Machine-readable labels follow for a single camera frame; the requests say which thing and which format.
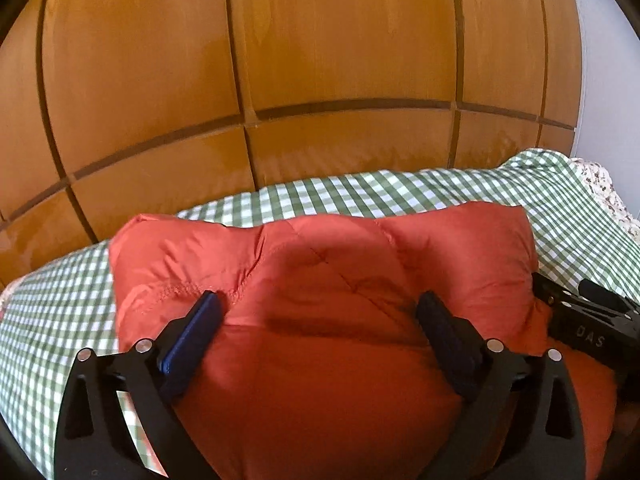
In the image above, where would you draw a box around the wooden panelled wardrobe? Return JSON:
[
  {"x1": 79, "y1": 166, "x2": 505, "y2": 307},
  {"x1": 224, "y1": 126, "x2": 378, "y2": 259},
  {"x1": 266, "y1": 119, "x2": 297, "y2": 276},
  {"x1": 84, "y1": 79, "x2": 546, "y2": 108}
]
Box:
[{"x1": 1, "y1": 0, "x2": 582, "y2": 283}]

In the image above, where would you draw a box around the floral mattress cover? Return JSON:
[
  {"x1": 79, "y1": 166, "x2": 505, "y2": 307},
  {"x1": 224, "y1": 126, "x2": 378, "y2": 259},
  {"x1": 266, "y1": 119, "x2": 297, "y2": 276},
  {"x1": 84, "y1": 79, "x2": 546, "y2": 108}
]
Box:
[{"x1": 570, "y1": 158, "x2": 640, "y2": 243}]

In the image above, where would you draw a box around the red quilted down jacket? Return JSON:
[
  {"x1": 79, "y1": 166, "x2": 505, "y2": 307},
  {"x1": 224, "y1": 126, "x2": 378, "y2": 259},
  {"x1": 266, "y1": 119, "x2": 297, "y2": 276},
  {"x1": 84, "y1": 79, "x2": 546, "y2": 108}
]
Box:
[{"x1": 107, "y1": 200, "x2": 618, "y2": 480}]

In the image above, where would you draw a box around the green white checked bedsheet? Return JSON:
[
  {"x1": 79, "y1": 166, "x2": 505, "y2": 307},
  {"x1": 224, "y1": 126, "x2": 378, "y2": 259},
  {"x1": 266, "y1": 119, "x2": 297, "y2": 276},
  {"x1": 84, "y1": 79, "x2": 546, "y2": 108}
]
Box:
[{"x1": 1, "y1": 148, "x2": 639, "y2": 478}]

